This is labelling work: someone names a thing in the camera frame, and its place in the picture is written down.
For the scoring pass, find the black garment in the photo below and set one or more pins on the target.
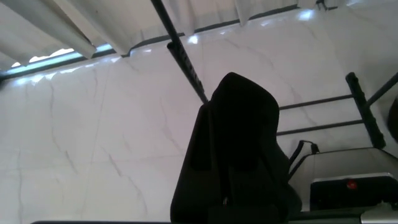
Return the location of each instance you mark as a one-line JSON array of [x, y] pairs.
[[242, 140]]

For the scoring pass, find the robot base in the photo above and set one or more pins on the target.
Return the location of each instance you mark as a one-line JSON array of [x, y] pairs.
[[342, 165]]

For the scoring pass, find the black clothes rack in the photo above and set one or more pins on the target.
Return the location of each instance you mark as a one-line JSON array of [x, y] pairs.
[[183, 60]]

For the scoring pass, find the window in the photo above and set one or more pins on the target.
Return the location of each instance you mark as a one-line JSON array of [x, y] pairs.
[[46, 62]]

